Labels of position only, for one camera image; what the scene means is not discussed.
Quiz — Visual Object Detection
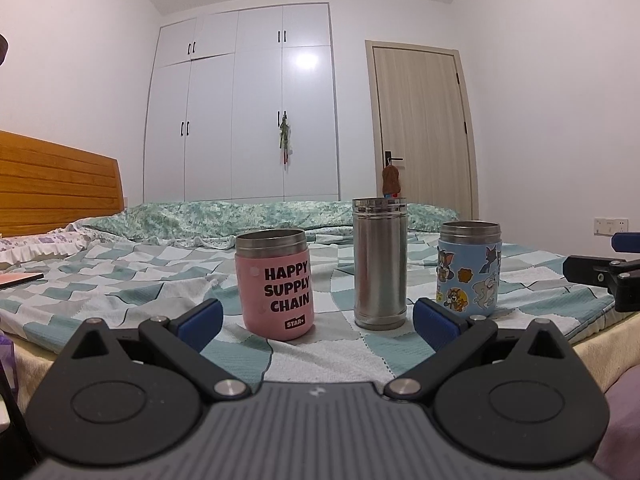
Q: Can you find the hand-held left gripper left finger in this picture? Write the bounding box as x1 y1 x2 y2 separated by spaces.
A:
60 299 252 404

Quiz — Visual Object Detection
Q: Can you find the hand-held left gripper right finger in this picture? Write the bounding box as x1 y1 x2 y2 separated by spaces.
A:
384 297 583 404

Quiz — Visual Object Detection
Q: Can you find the blue cartoon sticker cup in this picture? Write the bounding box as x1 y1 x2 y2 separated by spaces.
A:
435 220 503 317

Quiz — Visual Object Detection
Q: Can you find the tall stainless steel cup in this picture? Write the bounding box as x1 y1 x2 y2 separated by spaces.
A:
351 197 408 331

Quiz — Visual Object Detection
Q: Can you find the pink lettered cup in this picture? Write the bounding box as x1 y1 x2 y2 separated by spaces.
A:
235 228 316 342

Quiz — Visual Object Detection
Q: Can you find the checkered bed blanket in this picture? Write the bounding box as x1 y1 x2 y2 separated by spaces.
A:
0 227 617 382

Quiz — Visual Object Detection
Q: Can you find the beige bed sheet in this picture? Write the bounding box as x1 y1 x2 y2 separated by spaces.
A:
571 304 640 397

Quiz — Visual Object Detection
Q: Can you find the green floral quilt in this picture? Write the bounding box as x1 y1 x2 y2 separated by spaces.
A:
81 200 475 254

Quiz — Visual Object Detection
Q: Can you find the brown key pendant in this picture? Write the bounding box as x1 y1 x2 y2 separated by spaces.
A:
382 158 405 200

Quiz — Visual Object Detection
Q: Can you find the pink cloth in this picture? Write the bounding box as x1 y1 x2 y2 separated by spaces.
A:
596 360 640 480

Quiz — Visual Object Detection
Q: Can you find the purple floral pillow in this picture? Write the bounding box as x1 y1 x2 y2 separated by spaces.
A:
0 220 103 272

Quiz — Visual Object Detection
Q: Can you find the pink flat book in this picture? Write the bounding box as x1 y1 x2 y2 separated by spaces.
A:
0 272 45 291

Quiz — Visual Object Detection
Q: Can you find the light wooden door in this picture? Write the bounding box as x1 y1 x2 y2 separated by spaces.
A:
364 39 480 221

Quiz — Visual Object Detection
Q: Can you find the green hanging ornament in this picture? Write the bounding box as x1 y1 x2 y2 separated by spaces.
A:
277 118 292 165

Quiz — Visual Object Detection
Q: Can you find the white wardrobe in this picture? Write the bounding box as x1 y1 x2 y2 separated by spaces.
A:
142 2 341 206

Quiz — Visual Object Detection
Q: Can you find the wooden headboard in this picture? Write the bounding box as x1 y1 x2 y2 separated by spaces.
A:
0 130 125 237

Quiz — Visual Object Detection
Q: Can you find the wall socket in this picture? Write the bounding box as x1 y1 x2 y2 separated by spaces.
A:
593 216 630 236

